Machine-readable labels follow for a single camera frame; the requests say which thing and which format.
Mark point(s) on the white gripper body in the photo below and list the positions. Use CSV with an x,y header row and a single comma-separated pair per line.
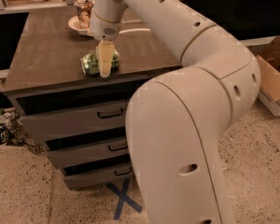
x,y
103,29

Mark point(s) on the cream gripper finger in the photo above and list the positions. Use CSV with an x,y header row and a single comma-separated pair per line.
x,y
104,52

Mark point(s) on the green soda can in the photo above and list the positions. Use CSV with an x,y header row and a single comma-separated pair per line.
x,y
89,64

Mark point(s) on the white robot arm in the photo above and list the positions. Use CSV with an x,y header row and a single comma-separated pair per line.
x,y
174,121

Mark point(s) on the brown patterned soda can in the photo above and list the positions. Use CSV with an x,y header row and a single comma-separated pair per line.
x,y
84,8

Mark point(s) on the white bowl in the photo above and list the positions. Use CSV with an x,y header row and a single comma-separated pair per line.
x,y
82,29

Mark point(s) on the grey drawer cabinet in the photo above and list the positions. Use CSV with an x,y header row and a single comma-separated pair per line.
x,y
46,75

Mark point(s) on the top grey drawer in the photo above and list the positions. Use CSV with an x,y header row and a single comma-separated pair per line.
x,y
75,121

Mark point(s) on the grey drawer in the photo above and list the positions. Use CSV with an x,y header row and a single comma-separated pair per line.
x,y
100,176
75,121
98,151

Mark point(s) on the middle grey drawer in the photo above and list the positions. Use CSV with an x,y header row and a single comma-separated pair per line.
x,y
98,151

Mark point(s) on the bottom grey drawer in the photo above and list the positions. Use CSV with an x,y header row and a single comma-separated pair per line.
x,y
100,176

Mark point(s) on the blue tape cross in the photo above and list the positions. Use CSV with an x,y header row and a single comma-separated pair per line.
x,y
124,198

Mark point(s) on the cardboard box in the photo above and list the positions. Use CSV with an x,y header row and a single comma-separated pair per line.
x,y
269,63

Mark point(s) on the wire mesh basket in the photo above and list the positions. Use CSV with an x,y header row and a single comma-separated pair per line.
x,y
12,133

